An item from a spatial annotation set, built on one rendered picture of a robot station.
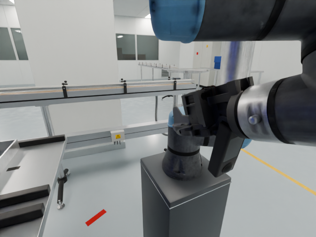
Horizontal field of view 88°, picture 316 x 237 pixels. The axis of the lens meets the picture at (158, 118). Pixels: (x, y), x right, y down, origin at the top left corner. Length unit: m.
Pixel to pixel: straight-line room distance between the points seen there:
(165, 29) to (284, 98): 0.13
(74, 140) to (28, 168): 1.00
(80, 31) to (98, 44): 0.20
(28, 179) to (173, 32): 0.50
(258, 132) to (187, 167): 0.38
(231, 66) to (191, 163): 0.32
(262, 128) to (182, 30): 0.14
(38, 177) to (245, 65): 0.63
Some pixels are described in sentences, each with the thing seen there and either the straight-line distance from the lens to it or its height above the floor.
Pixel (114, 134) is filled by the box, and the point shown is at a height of 0.53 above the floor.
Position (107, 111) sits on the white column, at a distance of 2.11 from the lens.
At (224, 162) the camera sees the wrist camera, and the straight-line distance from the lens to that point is 0.31.
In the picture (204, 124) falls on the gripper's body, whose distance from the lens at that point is 0.28.
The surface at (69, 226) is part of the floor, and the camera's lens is 1.59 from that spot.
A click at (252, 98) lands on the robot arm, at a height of 1.13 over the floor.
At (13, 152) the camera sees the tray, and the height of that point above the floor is 0.89.
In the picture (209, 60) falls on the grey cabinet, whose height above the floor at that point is 1.07.
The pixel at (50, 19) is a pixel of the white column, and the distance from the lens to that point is 2.06.
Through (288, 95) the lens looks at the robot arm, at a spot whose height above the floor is 1.15.
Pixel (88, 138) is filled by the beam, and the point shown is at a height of 0.51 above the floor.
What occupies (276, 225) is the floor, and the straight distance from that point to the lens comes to 1.72.
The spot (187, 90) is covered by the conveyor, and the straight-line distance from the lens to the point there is 1.68.
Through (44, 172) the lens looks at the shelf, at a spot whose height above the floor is 0.88.
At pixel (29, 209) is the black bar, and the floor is 0.90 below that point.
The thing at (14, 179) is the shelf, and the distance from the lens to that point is 0.59.
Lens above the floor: 1.18
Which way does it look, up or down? 20 degrees down
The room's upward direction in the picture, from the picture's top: straight up
